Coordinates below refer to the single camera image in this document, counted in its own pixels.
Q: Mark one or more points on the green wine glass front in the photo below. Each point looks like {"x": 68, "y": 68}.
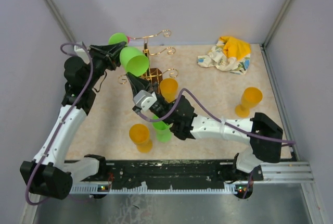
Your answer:
{"x": 163, "y": 133}

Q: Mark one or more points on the green wine glass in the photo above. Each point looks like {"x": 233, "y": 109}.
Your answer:
{"x": 163, "y": 133}
{"x": 131, "y": 59}

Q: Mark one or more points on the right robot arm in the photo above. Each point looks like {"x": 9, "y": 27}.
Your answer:
{"x": 260, "y": 133}

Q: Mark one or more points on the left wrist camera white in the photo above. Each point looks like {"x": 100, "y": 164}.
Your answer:
{"x": 81, "y": 52}

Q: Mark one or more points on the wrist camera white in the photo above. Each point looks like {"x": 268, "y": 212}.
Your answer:
{"x": 144, "y": 100}
{"x": 81, "y": 52}

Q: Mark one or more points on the yellow patterned cloth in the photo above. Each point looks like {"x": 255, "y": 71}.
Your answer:
{"x": 229, "y": 54}

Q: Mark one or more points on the orange wine glass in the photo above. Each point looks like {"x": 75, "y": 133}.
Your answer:
{"x": 140, "y": 136}
{"x": 168, "y": 88}
{"x": 251, "y": 97}

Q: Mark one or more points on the orange wine glass by rack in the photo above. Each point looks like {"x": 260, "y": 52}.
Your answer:
{"x": 168, "y": 88}

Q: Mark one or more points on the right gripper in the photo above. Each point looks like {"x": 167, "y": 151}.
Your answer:
{"x": 137, "y": 84}

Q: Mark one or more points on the orange wine glass front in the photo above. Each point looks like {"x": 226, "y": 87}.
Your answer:
{"x": 140, "y": 136}

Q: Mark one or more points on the gold wine glass rack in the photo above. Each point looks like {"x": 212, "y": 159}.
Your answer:
{"x": 154, "y": 74}

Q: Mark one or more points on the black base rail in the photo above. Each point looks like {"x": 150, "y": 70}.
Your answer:
{"x": 205, "y": 176}

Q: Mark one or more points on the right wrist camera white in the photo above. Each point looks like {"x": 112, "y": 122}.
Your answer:
{"x": 144, "y": 100}

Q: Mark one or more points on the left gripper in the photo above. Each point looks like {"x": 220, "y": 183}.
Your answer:
{"x": 109, "y": 53}

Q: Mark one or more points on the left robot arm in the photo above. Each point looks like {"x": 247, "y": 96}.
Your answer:
{"x": 47, "y": 175}

